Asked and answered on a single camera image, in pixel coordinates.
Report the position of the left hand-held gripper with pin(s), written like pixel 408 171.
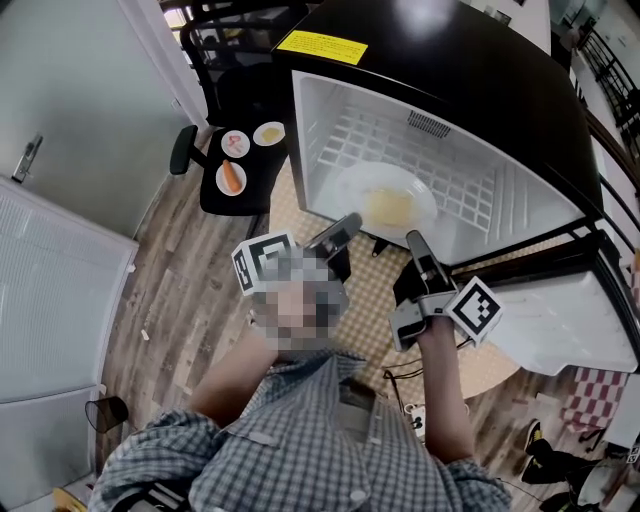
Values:
pixel 265 247

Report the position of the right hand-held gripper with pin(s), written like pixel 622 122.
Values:
pixel 475 310

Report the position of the pale yellow cheese slice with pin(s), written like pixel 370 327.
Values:
pixel 390 207

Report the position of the large white plate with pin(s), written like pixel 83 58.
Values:
pixel 380 175

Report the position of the black mini fridge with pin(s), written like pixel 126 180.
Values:
pixel 450 60

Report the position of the person's right forearm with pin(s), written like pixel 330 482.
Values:
pixel 445 400

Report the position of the person's left forearm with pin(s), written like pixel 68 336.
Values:
pixel 230 380

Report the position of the pale yellow food pile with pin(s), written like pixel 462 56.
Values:
pixel 270 134

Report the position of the pink raw bacon slices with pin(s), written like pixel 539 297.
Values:
pixel 236 142

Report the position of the black mesh office chair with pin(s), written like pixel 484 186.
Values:
pixel 240 195

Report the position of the small white plate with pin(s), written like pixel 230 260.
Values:
pixel 222 187
pixel 257 140
pixel 226 152

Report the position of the red checked cloth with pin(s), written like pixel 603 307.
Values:
pixel 595 400

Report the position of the grey checked shirt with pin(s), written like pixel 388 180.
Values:
pixel 300 450

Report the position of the black metal railing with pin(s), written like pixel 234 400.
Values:
pixel 607 70

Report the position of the grey green door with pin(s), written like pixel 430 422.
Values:
pixel 90 100

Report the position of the black mesh waste bin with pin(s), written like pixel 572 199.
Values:
pixel 107 415

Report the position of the white ribbed cabinet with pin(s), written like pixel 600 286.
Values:
pixel 50 300

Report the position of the black belt pack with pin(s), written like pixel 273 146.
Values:
pixel 150 497

